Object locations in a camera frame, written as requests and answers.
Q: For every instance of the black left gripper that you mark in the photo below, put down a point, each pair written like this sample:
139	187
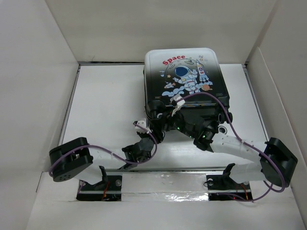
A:
140	134

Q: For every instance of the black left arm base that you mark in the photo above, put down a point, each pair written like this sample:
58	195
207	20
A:
108	189

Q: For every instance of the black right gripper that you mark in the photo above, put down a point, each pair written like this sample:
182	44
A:
169	119

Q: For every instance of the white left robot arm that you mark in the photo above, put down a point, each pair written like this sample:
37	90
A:
72	158

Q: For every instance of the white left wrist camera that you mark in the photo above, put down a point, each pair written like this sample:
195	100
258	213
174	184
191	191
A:
142	126

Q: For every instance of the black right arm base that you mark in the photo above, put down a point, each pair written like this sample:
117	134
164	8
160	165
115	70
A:
222	188

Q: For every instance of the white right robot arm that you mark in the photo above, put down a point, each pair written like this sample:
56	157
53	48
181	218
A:
271	160

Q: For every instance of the black suitcase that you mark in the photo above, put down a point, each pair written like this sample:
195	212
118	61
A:
195	74

